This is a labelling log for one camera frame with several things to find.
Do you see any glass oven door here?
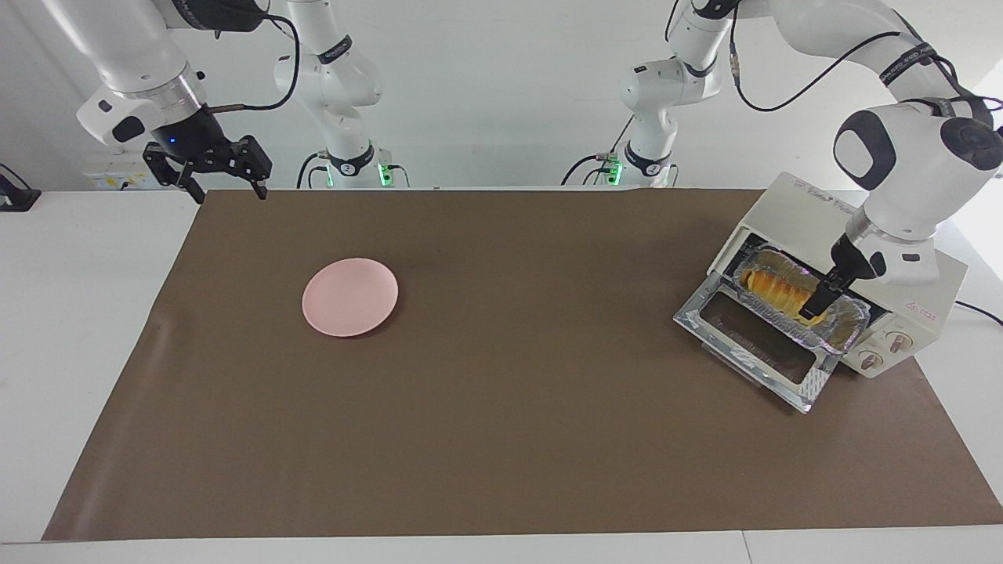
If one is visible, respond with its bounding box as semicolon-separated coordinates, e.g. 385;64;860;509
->
672;284;839;414

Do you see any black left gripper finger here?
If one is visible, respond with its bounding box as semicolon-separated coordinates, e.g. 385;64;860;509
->
799;288;838;320

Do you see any brown table mat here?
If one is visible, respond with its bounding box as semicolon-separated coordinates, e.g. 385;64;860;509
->
42;186;1003;543

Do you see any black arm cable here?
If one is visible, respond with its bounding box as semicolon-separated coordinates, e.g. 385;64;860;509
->
210;14;301;113
729;0;990;115

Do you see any white wall power strip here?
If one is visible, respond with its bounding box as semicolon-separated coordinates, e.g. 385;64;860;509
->
85;168;158;191

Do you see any pink round plate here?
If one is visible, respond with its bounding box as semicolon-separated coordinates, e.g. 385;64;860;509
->
302;258;399;338

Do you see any black oven power cord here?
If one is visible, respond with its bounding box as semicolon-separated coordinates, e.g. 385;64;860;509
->
954;300;1003;327

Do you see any aluminium foil tray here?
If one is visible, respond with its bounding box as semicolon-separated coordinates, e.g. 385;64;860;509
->
733;243;871;353

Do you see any cream toaster oven body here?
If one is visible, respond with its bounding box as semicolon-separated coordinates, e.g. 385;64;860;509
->
708;174;969;379

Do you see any yellow sliced bread loaf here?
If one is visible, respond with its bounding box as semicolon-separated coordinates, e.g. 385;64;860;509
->
743;268;825;327

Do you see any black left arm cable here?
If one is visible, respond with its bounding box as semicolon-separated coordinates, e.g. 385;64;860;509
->
729;0;990;115

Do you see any black table clamp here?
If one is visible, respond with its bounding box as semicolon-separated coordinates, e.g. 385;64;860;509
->
0;163;42;212

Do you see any black base cable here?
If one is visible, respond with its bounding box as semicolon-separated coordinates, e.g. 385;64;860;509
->
560;117;637;187
296;152;330;189

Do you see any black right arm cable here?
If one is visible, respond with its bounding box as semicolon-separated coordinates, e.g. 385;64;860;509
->
210;14;301;113

